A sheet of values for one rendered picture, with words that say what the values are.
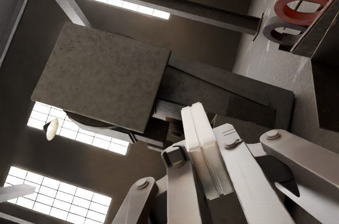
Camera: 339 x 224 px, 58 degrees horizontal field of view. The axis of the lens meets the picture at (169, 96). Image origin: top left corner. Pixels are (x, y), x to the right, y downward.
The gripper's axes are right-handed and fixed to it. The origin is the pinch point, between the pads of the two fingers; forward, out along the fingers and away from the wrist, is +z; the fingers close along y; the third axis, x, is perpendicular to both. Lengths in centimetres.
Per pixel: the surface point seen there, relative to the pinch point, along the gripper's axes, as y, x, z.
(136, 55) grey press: -37, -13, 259
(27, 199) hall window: -612, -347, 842
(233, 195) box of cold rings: -1, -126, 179
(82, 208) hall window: -456, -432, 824
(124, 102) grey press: -59, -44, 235
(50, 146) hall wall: -502, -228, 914
